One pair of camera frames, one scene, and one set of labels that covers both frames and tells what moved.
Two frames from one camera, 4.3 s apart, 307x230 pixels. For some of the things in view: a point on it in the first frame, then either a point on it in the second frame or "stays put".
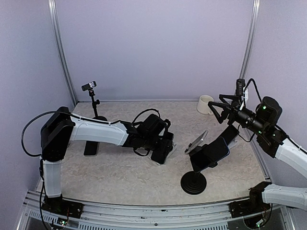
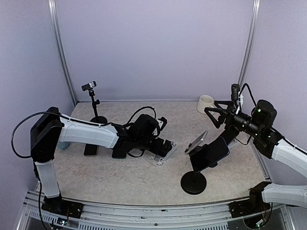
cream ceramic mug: [203, 107] stays put
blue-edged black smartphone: [209, 154] stays put
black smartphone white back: [91, 148] stays put
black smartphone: [160, 155] -> [119, 154]
